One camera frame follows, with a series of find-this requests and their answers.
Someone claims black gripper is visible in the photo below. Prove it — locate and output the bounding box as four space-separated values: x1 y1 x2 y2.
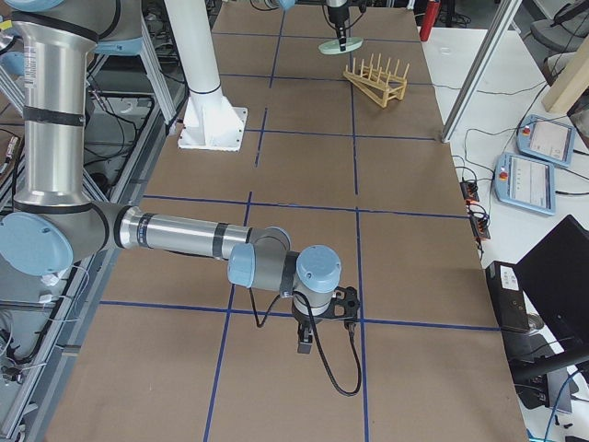
328 6 348 52
293 307 315 355

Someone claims light green plate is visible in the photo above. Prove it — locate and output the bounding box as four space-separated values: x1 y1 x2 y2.
318 37 364 55

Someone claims wooden plate rack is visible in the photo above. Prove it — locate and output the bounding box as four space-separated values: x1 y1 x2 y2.
342 53 410 109

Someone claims red cylinder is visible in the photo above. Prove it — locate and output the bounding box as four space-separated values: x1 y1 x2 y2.
420 0 440 42

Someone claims black computer box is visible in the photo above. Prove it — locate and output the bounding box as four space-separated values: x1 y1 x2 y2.
485 261 529 333

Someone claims orange black power strip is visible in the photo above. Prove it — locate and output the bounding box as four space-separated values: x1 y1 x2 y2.
459 179 491 240

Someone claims far teach pendant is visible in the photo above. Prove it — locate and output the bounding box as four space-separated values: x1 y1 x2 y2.
516 114 575 168

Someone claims teach pendant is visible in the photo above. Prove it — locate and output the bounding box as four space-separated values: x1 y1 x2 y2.
516 114 575 168
494 152 556 215

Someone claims near teach pendant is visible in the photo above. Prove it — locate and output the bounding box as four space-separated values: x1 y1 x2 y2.
494 152 556 215

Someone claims wooden beam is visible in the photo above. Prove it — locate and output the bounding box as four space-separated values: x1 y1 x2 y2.
542 38 589 113

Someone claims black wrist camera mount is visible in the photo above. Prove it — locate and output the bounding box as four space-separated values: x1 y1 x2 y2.
319 286 361 321

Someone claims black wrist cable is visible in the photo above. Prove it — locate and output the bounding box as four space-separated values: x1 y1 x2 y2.
248 285 363 396

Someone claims aluminium frame post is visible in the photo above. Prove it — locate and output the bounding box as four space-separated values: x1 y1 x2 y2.
441 0 523 143

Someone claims white pedestal column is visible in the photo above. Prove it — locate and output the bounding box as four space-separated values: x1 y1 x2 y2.
165 0 248 152

